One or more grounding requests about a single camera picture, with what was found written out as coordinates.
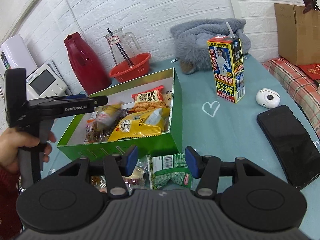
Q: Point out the small white yellow snack packet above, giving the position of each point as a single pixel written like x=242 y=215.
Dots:
x=107 y=116

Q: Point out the small pale candy packet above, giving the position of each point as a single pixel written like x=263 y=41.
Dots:
x=135 y=175

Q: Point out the red thermos jug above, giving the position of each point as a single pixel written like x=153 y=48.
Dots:
x=82 y=62

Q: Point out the grey plush cloth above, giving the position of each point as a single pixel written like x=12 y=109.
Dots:
x=200 y=45

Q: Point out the white wall pipe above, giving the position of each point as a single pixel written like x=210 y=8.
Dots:
x=30 y=10

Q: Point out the clear speckled snack packet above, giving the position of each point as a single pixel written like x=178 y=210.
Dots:
x=167 y=100

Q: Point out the glass pitcher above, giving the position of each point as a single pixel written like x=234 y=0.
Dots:
x=130 y=45

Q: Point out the white water purifier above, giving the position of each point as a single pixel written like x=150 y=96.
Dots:
x=17 y=52

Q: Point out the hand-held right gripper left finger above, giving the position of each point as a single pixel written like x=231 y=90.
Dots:
x=132 y=160

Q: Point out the small white round device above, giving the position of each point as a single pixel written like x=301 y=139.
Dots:
x=267 y=98

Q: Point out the plaid cloth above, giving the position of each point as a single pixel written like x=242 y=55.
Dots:
x=292 y=85

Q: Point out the person's left hand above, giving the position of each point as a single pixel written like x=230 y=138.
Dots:
x=7 y=150

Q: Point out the person's left forearm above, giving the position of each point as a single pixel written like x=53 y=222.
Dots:
x=8 y=195

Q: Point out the large yellow snack packet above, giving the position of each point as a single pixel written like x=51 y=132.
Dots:
x=135 y=130

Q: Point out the teal tablecloth with hearts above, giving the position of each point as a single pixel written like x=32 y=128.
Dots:
x=225 y=142

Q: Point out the red biscuit snack packet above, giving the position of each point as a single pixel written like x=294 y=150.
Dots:
x=147 y=100

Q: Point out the red plastic basket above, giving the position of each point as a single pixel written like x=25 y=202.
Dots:
x=130 y=70

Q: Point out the brown cardboard box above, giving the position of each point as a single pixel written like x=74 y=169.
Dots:
x=295 y=35

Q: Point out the black stirring stick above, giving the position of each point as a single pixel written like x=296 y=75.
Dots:
x=120 y=47

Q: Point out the black smartphone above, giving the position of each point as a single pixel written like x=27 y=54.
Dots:
x=290 y=145

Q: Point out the green snack packet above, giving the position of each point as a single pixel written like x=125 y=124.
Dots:
x=170 y=177

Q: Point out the black yellow juice carton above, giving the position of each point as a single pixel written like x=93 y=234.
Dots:
x=225 y=80

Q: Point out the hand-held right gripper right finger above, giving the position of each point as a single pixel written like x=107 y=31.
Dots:
x=191 y=163

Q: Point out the white drinking straw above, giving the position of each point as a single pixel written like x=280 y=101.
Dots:
x=229 y=30

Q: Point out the green cardboard box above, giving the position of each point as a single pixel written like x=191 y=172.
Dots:
x=160 y=145

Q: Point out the red booklet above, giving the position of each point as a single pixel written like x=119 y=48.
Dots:
x=311 y=71

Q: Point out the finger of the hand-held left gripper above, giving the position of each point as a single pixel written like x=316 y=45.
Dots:
x=101 y=100
x=76 y=96

